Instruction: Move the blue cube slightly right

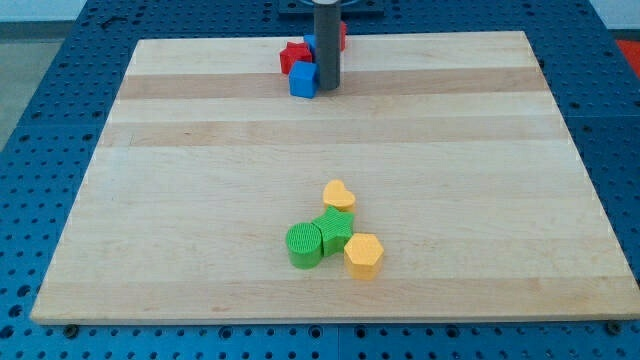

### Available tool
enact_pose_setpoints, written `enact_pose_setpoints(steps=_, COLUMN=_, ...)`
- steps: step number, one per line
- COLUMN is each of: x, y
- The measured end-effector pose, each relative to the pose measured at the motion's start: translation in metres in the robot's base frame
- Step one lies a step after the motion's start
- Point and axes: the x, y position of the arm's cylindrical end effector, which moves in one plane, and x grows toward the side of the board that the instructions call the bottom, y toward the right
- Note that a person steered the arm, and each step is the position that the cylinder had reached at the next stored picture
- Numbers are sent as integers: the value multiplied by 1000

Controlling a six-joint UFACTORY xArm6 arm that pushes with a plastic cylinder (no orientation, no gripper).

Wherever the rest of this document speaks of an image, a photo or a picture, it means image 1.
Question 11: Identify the yellow heart block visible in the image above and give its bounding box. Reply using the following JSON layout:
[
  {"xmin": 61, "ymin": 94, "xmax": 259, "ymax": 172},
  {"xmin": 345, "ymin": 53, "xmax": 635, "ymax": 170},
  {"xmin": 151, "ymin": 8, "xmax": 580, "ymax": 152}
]
[{"xmin": 322, "ymin": 179, "xmax": 356, "ymax": 212}]

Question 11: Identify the wooden board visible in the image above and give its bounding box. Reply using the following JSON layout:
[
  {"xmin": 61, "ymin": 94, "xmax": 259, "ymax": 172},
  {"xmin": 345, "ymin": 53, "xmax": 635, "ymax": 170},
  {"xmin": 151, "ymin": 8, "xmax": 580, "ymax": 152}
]
[{"xmin": 31, "ymin": 31, "xmax": 639, "ymax": 325}]

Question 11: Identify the blue block behind pusher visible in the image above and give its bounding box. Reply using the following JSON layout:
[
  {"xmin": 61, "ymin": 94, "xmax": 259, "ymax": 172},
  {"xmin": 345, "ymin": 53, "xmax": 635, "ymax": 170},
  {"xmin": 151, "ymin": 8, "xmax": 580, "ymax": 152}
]
[{"xmin": 303, "ymin": 34, "xmax": 316, "ymax": 61}]

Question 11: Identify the green cylinder block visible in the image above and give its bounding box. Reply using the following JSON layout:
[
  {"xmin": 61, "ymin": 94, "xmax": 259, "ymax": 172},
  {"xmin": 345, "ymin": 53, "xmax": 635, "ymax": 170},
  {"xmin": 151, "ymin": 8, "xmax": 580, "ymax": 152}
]
[{"xmin": 286, "ymin": 222, "xmax": 323, "ymax": 269}]

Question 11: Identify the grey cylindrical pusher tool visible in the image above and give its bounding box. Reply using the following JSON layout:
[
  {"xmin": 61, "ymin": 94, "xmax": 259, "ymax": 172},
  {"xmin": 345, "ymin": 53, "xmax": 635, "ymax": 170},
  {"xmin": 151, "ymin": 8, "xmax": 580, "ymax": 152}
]
[{"xmin": 313, "ymin": 0, "xmax": 341, "ymax": 91}]

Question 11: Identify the yellow hexagon block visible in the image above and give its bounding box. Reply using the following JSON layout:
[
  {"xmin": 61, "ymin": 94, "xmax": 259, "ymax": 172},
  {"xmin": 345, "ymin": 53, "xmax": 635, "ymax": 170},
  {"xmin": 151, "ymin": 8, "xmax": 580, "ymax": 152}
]
[{"xmin": 343, "ymin": 233, "xmax": 384, "ymax": 280}]

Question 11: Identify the red block behind pusher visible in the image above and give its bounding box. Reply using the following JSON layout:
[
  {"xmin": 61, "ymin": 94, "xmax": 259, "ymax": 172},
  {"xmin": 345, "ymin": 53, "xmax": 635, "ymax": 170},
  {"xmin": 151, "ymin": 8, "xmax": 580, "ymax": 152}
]
[{"xmin": 340, "ymin": 21, "xmax": 348, "ymax": 52}]

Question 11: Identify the green star block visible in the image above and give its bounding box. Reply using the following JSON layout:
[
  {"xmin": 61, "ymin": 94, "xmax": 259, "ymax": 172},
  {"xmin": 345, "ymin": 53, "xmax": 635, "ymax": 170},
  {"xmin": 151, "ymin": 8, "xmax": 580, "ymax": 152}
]
[{"xmin": 312, "ymin": 206, "xmax": 354, "ymax": 257}]

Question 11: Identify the blue cube block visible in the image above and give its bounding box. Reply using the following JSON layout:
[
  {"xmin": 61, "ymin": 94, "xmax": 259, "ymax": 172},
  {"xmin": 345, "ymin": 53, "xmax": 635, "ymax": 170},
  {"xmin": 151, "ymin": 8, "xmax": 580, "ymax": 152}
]
[{"xmin": 288, "ymin": 61, "xmax": 318, "ymax": 99}]

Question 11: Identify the red star block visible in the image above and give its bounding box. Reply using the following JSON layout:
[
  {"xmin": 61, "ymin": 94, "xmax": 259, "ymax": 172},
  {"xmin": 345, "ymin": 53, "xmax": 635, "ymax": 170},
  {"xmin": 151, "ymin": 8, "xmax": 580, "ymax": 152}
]
[{"xmin": 279, "ymin": 42, "xmax": 313, "ymax": 75}]

